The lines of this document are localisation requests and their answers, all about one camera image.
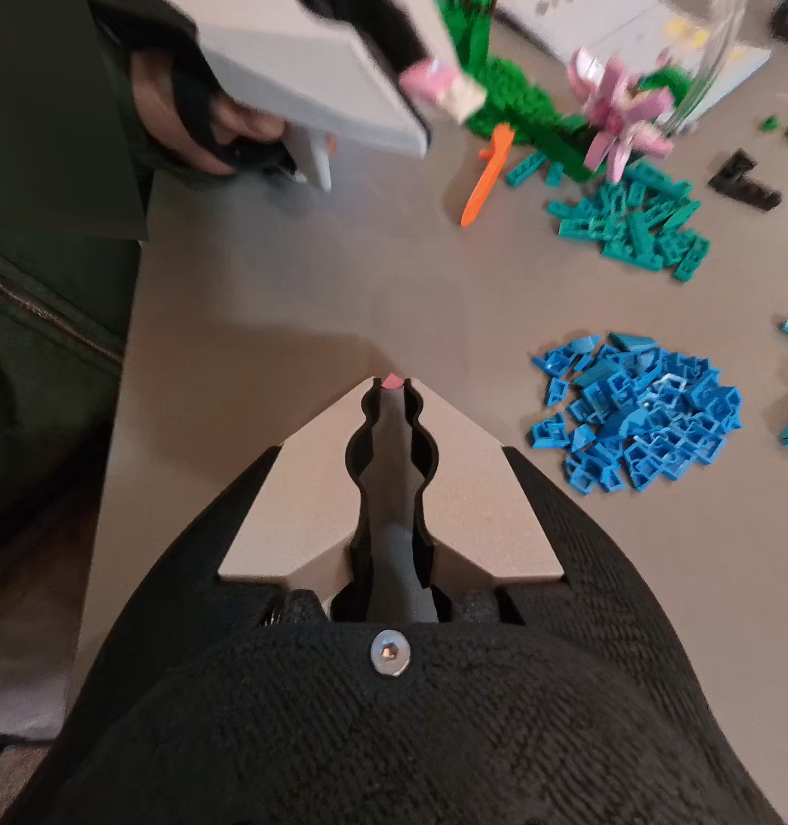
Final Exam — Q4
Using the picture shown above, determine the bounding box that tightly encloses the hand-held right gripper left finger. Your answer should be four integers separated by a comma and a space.
217, 377, 378, 623

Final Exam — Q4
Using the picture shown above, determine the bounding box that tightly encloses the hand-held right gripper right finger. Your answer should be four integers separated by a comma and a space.
407, 377, 565, 590

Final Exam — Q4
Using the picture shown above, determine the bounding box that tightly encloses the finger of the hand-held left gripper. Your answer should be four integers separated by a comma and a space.
403, 0, 464, 77
168, 0, 431, 160

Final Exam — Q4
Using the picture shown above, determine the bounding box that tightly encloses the person's left forearm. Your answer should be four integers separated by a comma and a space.
87, 0, 202, 175

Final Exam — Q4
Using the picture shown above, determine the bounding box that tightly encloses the green lego plant model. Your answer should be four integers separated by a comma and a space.
434, 0, 756, 186

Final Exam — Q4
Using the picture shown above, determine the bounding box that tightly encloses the orange lego piece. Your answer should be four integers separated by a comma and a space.
460, 124, 516, 228

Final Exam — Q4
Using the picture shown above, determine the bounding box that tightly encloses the lego instruction booklet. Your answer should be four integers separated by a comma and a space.
497, 0, 772, 130

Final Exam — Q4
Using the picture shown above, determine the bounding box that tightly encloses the pile of teal lego pieces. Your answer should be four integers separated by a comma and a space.
503, 151, 712, 283

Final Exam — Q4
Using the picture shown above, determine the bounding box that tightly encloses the black lego piece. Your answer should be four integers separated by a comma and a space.
721, 148, 760, 189
708, 173, 783, 212

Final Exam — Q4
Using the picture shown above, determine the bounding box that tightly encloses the person's left hand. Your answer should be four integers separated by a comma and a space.
131, 48, 286, 178

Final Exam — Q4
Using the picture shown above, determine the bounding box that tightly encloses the dark green jacket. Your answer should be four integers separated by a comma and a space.
0, 0, 151, 562

